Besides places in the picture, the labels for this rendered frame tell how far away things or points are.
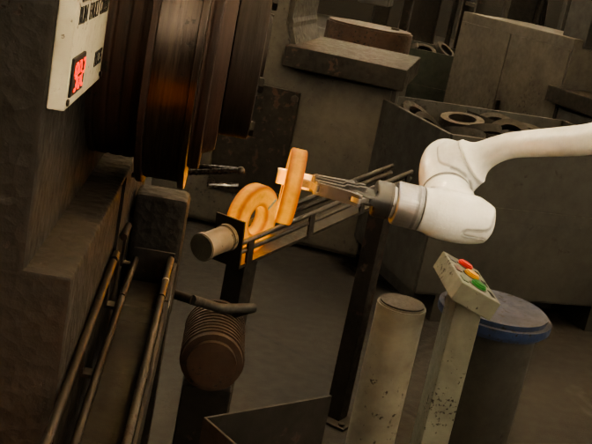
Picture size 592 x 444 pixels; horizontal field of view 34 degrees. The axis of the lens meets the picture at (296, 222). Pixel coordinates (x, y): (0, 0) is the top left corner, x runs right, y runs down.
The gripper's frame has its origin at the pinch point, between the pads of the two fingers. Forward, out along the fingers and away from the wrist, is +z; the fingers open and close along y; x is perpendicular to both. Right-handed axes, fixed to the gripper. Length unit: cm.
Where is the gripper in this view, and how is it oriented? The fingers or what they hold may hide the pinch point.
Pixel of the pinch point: (293, 179)
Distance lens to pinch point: 194.8
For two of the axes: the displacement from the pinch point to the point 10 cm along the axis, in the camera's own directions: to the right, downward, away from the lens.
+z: -9.7, -2.2, -0.8
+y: -0.2, -2.7, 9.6
